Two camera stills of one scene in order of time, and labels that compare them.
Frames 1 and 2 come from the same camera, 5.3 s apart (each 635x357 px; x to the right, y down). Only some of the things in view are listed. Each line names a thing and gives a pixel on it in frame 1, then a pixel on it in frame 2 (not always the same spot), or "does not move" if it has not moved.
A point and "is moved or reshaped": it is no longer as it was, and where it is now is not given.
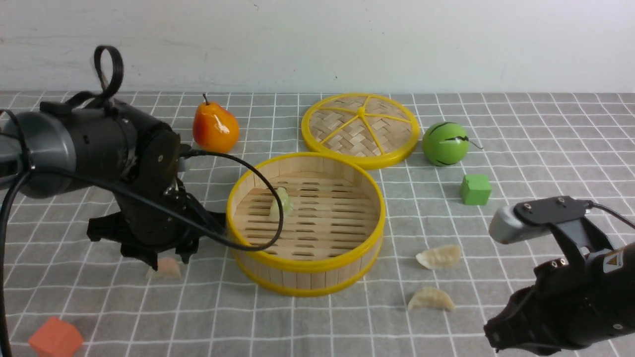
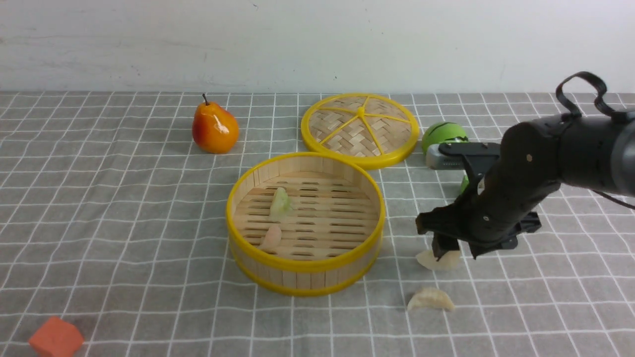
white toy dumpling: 440,257 does not move
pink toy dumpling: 168,267 is moved or reshaped
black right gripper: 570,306 → 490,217
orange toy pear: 215,129 does not move
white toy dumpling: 431,297 does not move
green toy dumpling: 287,206 does not move
